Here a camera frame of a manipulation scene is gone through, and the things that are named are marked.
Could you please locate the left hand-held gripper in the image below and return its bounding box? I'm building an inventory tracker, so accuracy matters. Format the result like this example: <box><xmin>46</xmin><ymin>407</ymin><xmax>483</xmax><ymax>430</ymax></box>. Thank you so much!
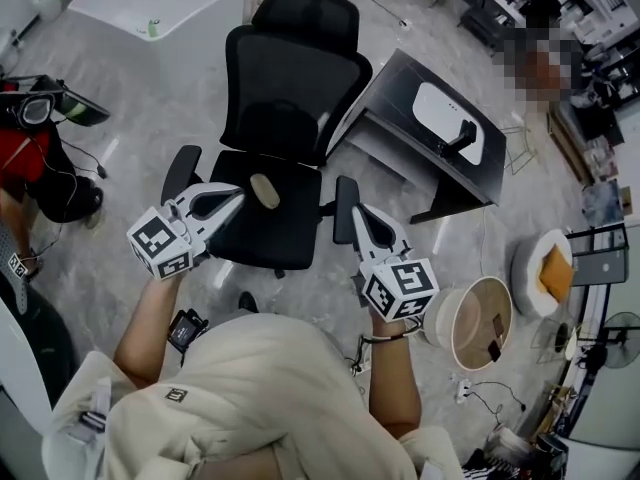
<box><xmin>125</xmin><ymin>182</ymin><xmax>247</xmax><ymax>282</ymax></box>

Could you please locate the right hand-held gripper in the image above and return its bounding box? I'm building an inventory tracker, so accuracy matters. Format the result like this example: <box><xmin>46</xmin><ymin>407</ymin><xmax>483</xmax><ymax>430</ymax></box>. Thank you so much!
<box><xmin>351</xmin><ymin>204</ymin><xmax>440</xmax><ymax>323</ymax></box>

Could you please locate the wire basket stand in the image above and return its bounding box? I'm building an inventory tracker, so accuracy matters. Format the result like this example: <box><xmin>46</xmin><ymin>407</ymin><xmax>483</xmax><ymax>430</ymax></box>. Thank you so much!
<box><xmin>529</xmin><ymin>317</ymin><xmax>581</xmax><ymax>364</ymax></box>

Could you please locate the black standing fan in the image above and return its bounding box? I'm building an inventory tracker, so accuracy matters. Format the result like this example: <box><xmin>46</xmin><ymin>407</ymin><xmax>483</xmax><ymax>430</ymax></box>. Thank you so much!
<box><xmin>574</xmin><ymin>311</ymin><xmax>640</xmax><ymax>369</ymax></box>

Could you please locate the orange cushion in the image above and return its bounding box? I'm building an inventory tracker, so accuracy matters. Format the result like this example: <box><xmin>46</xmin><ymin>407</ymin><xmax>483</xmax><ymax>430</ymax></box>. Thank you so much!
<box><xmin>538</xmin><ymin>245</ymin><xmax>574</xmax><ymax>302</ymax></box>

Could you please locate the black backpack with goggles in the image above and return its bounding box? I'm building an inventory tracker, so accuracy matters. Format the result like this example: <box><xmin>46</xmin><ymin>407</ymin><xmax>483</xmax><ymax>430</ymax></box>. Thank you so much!
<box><xmin>0</xmin><ymin>73</ymin><xmax>111</xmax><ymax>128</ymax></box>

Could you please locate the silver laptop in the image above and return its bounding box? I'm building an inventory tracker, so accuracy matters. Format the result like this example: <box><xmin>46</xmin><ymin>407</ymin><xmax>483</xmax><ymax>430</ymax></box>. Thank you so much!
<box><xmin>567</xmin><ymin>247</ymin><xmax>629</xmax><ymax>287</ymax></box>

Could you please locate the white round pouf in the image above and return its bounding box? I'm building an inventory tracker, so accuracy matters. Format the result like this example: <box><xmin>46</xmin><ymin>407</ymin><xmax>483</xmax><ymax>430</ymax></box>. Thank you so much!
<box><xmin>510</xmin><ymin>228</ymin><xmax>576</xmax><ymax>319</ymax></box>

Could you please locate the wrist strap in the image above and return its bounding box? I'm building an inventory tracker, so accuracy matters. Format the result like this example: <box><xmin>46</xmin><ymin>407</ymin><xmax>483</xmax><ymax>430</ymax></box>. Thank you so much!
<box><xmin>360</xmin><ymin>333</ymin><xmax>419</xmax><ymax>344</ymax></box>

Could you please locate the white rounded table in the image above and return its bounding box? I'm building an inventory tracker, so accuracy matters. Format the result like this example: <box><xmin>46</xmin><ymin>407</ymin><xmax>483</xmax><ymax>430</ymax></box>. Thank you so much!
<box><xmin>0</xmin><ymin>297</ymin><xmax>54</xmax><ymax>414</ymax></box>

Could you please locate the black desk stand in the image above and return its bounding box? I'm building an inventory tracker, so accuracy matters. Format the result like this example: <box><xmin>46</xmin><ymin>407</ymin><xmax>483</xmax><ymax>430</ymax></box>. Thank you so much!
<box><xmin>437</xmin><ymin>119</ymin><xmax>479</xmax><ymax>158</ymax></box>

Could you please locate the grey canvas picture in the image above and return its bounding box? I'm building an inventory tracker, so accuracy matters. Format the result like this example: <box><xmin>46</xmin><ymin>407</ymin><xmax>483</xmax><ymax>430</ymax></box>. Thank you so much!
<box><xmin>582</xmin><ymin>180</ymin><xmax>631</xmax><ymax>229</ymax></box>

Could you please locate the white oval desk pad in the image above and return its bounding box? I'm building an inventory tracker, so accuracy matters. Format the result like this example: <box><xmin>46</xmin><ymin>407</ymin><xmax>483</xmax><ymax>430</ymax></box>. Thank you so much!
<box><xmin>413</xmin><ymin>82</ymin><xmax>485</xmax><ymax>165</ymax></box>

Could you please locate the beige oval object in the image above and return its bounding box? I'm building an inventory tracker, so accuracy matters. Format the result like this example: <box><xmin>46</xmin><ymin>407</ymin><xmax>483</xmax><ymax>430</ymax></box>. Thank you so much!
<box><xmin>248</xmin><ymin>172</ymin><xmax>281</xmax><ymax>211</ymax></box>

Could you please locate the wire frame rack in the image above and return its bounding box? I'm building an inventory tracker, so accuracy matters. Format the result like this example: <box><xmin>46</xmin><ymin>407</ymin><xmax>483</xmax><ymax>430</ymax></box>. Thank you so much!
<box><xmin>499</xmin><ymin>122</ymin><xmax>541</xmax><ymax>174</ymax></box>

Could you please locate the person's right forearm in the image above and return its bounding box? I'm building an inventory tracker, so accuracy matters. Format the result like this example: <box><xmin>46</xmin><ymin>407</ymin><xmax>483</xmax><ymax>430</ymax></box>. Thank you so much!
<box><xmin>368</xmin><ymin>312</ymin><xmax>422</xmax><ymax>439</ymax></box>

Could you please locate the round wooden side table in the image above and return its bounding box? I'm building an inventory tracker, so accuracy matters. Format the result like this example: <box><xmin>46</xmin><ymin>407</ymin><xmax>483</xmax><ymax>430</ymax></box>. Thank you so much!
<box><xmin>424</xmin><ymin>276</ymin><xmax>515</xmax><ymax>372</ymax></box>

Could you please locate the dark green seat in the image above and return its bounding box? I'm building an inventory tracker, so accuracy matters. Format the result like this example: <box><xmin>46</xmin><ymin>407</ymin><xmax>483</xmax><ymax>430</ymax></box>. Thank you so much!
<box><xmin>7</xmin><ymin>272</ymin><xmax>79</xmax><ymax>414</ymax></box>

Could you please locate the black desk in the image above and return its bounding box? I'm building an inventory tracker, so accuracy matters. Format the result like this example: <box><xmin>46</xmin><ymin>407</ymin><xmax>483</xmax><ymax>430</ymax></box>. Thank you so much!
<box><xmin>344</xmin><ymin>47</ymin><xmax>507</xmax><ymax>225</ymax></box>

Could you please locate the person's left forearm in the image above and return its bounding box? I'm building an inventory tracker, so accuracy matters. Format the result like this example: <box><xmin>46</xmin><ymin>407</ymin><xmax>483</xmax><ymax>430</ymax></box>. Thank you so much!
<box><xmin>113</xmin><ymin>270</ymin><xmax>184</xmax><ymax>387</ymax></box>

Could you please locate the black office chair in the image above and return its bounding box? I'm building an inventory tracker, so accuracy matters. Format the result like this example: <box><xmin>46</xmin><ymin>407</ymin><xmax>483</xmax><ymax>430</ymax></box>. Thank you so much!
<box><xmin>160</xmin><ymin>0</ymin><xmax>374</xmax><ymax>279</ymax></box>

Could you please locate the black waist device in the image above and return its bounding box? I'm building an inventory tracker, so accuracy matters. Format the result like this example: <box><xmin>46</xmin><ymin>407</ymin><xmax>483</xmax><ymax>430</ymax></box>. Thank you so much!
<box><xmin>168</xmin><ymin>308</ymin><xmax>209</xmax><ymax>354</ymax></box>

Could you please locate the person's beige shirt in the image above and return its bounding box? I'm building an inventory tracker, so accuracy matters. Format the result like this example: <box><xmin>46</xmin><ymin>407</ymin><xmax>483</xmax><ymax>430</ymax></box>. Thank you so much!
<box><xmin>42</xmin><ymin>312</ymin><xmax>466</xmax><ymax>480</ymax></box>

